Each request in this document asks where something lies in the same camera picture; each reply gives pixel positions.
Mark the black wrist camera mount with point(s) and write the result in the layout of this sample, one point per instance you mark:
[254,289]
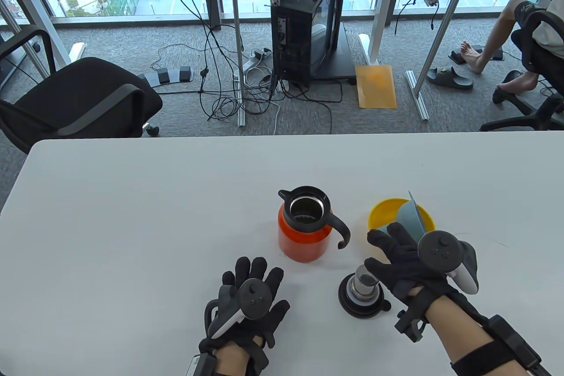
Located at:
[410,325]

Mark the orange hot water kettle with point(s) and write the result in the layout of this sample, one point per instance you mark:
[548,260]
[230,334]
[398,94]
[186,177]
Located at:
[299,246]

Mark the grey-blue funnel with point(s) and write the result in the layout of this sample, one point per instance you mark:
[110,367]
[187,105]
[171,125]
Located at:
[412,217]

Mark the black kettle lid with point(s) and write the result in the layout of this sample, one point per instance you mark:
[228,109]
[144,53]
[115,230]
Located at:
[361,301]

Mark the yellow bowl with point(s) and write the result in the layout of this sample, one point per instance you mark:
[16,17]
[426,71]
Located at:
[381,213]

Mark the person's right forearm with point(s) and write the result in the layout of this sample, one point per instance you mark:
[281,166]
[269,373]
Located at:
[462,340]

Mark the white power strip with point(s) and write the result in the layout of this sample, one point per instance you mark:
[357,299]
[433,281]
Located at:
[254,58]

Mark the black office chair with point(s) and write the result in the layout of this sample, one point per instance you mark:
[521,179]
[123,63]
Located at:
[520,120]
[88,94]

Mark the black floor stand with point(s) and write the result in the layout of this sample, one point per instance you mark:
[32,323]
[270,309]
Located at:
[346,58]

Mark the black computer tower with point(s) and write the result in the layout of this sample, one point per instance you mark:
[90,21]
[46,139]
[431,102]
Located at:
[291,41]

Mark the person's left forearm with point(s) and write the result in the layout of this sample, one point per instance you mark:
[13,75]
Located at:
[231,360]

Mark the person's left hand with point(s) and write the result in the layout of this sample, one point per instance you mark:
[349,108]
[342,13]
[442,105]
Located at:
[242,272]

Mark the black wrist box white label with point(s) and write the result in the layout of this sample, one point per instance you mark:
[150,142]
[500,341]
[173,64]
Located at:
[200,365]

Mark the black armband sensor box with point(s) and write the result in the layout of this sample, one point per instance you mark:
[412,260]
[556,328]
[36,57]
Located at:
[506,340]

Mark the grey foot pedal board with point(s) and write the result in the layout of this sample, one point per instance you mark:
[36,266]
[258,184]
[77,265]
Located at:
[165,76]
[455,58]

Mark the yellow-brown envelope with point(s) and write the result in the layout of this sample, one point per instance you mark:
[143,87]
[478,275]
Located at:
[374,87]

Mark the black white controller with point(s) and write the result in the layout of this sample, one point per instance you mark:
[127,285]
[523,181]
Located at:
[255,299]
[440,252]

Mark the person's right hand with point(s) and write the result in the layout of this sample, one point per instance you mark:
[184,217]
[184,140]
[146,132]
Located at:
[403,270]

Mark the black slipper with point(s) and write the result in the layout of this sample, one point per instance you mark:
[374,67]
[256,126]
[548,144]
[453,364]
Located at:
[512,76]
[449,78]

